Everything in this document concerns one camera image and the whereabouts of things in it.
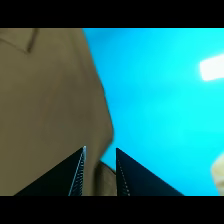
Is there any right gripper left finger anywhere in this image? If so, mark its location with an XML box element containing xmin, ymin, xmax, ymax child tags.
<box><xmin>14</xmin><ymin>145</ymin><xmax>87</xmax><ymax>197</ymax></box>

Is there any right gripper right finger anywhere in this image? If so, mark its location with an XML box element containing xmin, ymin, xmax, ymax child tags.
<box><xmin>115</xmin><ymin>147</ymin><xmax>185</xmax><ymax>197</ymax></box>

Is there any cream garment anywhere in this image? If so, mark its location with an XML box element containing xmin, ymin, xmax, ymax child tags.
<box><xmin>211</xmin><ymin>159</ymin><xmax>224</xmax><ymax>197</ymax></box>

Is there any brown shirt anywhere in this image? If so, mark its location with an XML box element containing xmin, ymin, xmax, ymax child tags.
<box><xmin>0</xmin><ymin>27</ymin><xmax>118</xmax><ymax>197</ymax></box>

